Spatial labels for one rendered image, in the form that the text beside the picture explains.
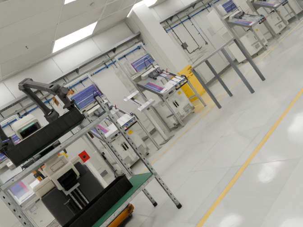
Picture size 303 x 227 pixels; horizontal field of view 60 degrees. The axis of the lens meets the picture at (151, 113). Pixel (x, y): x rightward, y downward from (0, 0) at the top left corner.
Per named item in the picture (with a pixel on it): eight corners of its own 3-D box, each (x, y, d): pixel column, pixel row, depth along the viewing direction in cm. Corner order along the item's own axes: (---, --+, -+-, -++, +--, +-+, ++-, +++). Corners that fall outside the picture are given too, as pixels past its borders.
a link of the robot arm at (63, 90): (56, 85, 211) (49, 91, 206) (60, 78, 202) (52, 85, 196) (68, 95, 213) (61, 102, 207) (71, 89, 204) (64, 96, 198)
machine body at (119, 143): (151, 151, 482) (131, 124, 478) (124, 176, 446) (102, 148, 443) (137, 156, 538) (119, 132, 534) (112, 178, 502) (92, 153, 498)
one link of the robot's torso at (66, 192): (65, 195, 258) (50, 175, 256) (88, 176, 272) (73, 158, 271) (70, 196, 235) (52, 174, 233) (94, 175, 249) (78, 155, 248)
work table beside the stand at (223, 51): (254, 93, 368) (221, 47, 364) (218, 109, 425) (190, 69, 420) (265, 79, 395) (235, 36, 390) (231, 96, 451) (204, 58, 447)
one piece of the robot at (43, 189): (68, 236, 276) (19, 174, 271) (107, 199, 303) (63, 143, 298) (74, 241, 247) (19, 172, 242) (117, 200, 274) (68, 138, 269)
